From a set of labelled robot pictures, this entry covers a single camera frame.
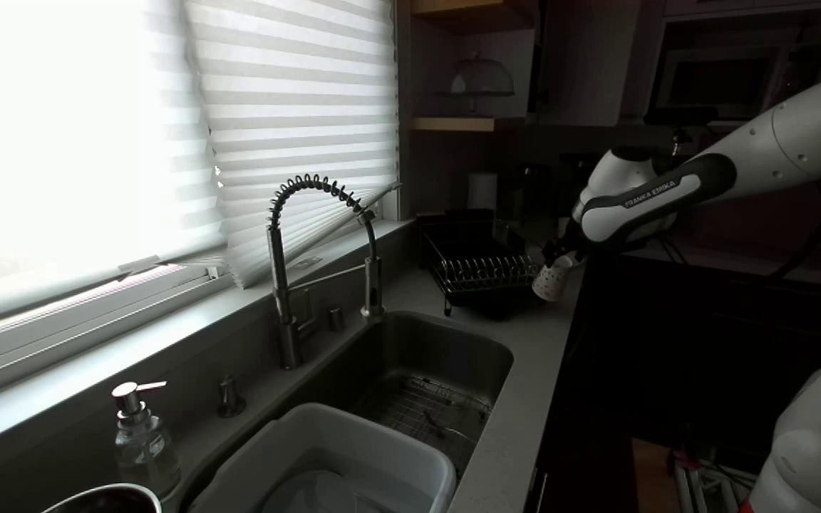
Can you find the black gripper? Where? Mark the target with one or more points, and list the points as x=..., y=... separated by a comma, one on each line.
x=570, y=246

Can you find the white paper cup coloured spots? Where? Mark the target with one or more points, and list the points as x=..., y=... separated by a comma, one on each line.
x=552, y=283

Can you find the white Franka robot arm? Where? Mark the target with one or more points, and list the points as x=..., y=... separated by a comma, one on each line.
x=790, y=142

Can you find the black drain tray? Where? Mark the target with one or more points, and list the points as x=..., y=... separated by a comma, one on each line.
x=473, y=228

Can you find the white paper towel roll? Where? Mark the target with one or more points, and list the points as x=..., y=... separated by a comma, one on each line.
x=484, y=189

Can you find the grey kitchen sink basin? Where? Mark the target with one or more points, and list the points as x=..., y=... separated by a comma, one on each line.
x=448, y=344

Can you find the metal sink bottom grid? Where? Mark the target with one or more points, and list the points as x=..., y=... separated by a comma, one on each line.
x=440, y=403

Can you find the dark built-in microwave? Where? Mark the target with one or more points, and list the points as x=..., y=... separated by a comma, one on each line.
x=713, y=79

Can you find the chrome spring kitchen faucet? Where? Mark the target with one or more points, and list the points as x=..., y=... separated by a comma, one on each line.
x=282, y=286

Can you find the white plastic wash tub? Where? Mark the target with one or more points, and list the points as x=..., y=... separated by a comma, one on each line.
x=336, y=437

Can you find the narrow white window blind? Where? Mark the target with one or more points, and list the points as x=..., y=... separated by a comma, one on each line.
x=306, y=95

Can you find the small dark counter knob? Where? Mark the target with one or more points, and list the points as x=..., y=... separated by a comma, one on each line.
x=230, y=397

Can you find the clear glass soap dispenser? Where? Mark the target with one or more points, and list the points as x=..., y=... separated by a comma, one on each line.
x=143, y=446

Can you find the wide white window blind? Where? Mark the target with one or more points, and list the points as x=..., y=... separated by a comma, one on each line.
x=69, y=142

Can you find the dark round bowl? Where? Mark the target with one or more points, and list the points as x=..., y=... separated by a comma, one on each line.
x=98, y=498

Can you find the wooden wall shelf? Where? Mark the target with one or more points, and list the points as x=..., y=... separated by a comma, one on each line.
x=455, y=122

